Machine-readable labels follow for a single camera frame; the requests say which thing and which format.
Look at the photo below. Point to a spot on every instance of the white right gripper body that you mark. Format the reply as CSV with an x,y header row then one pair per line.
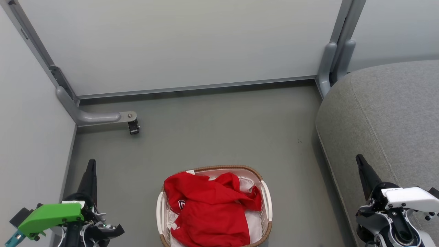
x,y
408,198

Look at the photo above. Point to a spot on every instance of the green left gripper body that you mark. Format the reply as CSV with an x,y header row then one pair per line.
x,y
51,214

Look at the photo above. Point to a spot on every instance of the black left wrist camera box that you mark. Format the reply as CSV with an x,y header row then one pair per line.
x,y
21,215

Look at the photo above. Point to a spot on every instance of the grey double partition post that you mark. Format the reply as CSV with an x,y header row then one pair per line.
x,y
337,51

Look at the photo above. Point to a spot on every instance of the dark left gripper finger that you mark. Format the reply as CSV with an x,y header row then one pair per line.
x,y
93,181
85,185

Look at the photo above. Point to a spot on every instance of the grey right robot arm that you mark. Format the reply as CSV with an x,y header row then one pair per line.
x,y
394,228

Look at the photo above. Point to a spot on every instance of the white wicker-rimmed laundry basket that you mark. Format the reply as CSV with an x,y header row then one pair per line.
x,y
265,206

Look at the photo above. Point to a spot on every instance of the white garment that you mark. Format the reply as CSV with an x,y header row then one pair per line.
x,y
255,224

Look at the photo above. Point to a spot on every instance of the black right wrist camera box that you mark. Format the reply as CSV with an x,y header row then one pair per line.
x,y
435,192

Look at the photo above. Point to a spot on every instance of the grey fabric sofa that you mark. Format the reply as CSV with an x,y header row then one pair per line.
x,y
387,120

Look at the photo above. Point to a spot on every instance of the red garment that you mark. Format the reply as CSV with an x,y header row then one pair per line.
x,y
205,209

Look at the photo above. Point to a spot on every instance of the grey partition bottom rail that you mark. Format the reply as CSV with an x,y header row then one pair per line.
x,y
195,88

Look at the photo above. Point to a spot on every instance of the grey slanted partition post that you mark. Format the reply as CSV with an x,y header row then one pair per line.
x,y
37,48

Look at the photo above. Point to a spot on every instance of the grey partition foot with bracket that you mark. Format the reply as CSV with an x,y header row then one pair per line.
x,y
92,117

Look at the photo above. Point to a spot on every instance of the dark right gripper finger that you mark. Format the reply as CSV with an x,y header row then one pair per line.
x,y
373,178
366,180

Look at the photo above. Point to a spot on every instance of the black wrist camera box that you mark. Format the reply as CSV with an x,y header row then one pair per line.
x,y
435,192
21,215

